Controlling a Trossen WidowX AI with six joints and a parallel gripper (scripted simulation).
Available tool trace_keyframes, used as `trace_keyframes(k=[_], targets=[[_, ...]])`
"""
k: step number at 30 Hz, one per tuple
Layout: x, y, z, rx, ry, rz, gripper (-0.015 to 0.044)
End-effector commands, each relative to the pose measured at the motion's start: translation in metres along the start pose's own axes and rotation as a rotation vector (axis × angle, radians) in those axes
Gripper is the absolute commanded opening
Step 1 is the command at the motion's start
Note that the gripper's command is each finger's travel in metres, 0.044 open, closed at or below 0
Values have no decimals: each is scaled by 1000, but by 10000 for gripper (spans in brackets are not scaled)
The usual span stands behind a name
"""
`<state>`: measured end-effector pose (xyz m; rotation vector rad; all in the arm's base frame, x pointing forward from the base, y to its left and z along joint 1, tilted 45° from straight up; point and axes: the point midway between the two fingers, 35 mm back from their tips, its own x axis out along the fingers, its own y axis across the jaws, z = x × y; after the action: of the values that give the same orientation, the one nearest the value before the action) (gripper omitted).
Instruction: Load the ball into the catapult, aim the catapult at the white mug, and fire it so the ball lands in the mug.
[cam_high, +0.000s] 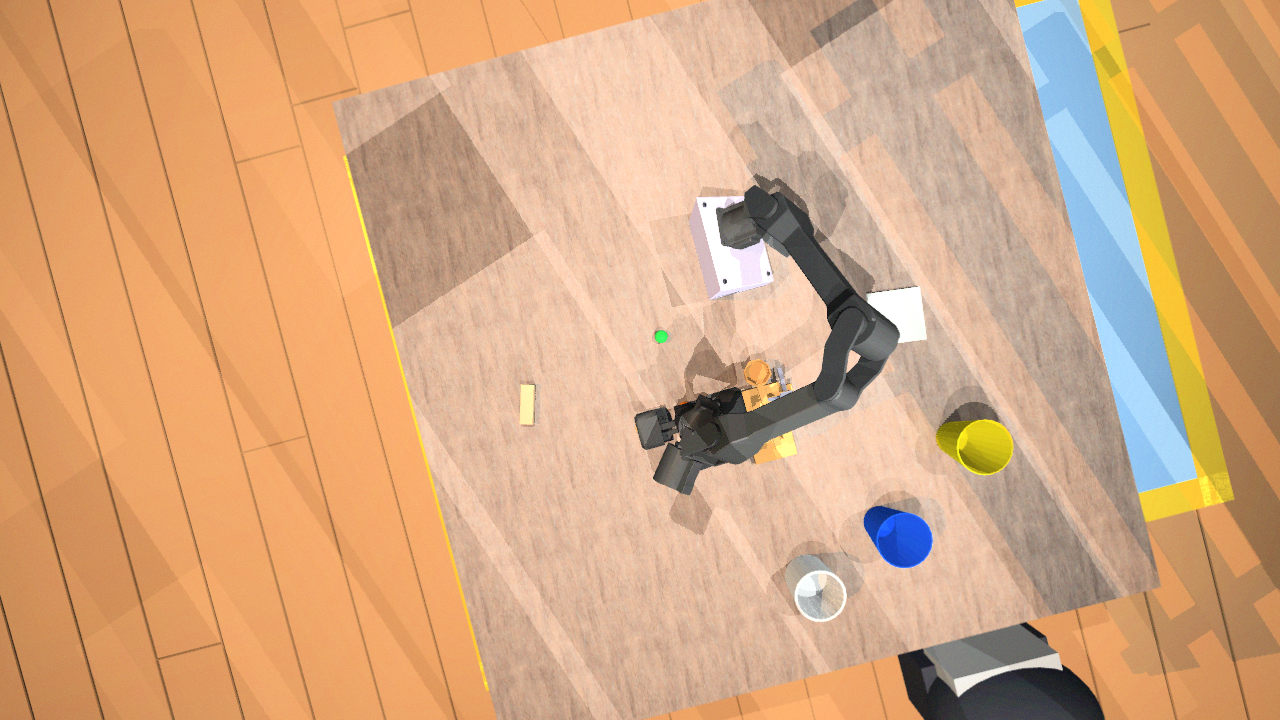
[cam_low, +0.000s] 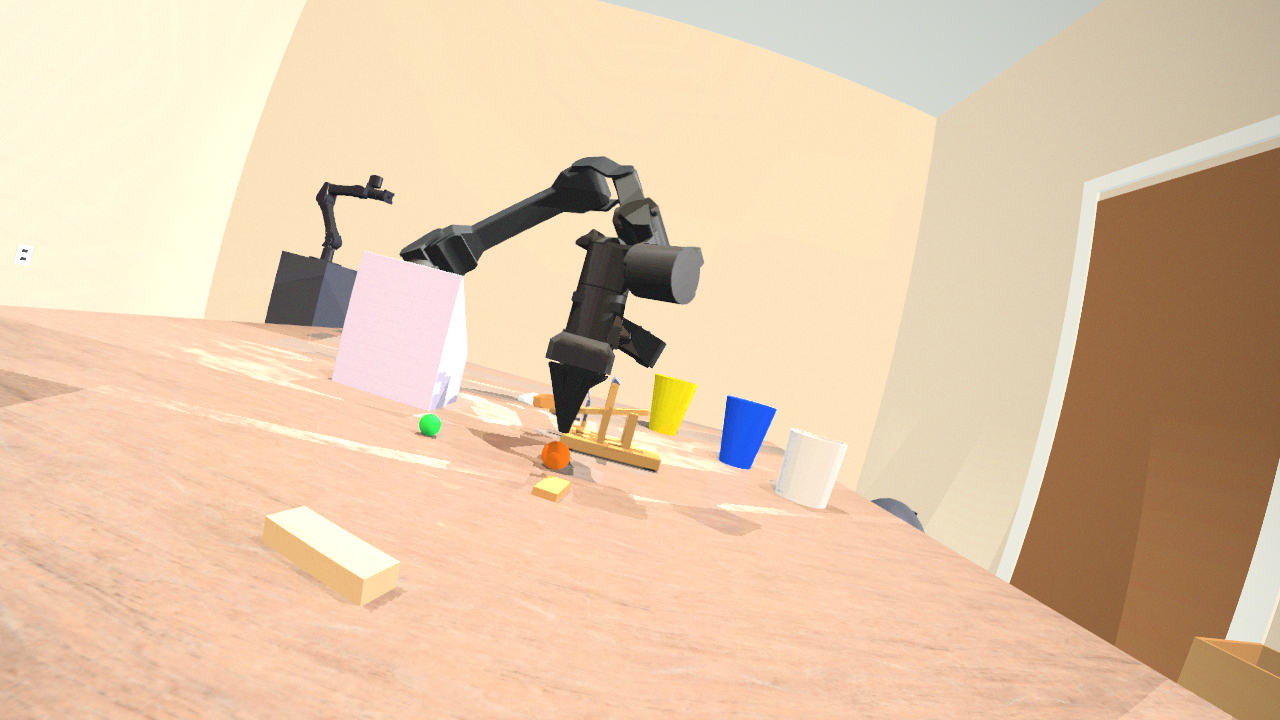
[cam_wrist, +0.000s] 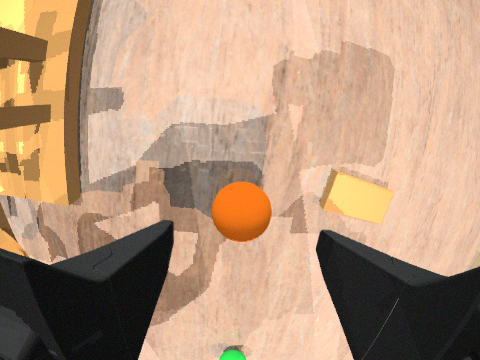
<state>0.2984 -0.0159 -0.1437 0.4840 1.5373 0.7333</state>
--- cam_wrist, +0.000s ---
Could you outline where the green ball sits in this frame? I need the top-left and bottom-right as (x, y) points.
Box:
(219, 349), (247, 360)

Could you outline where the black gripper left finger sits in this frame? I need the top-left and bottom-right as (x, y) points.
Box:
(0, 220), (175, 360)

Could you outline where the cream rectangular block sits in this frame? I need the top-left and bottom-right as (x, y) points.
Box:
(471, 253), (480, 269)

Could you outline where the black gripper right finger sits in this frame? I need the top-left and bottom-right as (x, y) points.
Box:
(316, 229), (480, 360)

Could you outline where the orange ball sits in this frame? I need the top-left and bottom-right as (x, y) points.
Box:
(212, 183), (272, 243)

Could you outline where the yellow rectangular block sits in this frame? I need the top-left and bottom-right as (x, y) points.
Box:
(319, 169), (395, 224)

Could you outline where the orange wooden catapult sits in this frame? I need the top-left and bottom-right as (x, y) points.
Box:
(0, 0), (92, 207)

